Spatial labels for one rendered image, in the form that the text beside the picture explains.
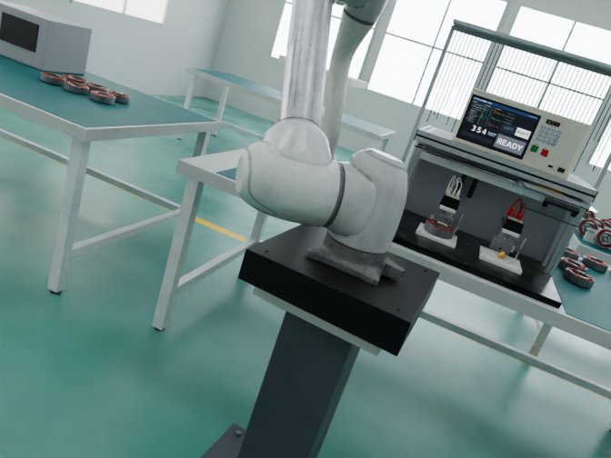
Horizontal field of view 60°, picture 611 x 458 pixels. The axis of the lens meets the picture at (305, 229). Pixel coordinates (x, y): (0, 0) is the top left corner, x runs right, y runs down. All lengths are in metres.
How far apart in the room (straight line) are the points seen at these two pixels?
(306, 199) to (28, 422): 1.15
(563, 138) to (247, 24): 7.61
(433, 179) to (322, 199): 1.18
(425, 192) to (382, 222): 1.10
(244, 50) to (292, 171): 8.21
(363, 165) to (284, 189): 0.19
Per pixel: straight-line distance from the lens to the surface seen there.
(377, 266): 1.24
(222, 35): 9.48
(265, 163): 1.11
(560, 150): 2.14
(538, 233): 2.30
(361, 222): 1.17
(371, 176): 1.16
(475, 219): 2.28
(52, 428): 1.86
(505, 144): 2.12
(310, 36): 1.32
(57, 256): 2.42
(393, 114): 8.49
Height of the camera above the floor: 1.26
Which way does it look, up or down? 18 degrees down
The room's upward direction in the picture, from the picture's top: 18 degrees clockwise
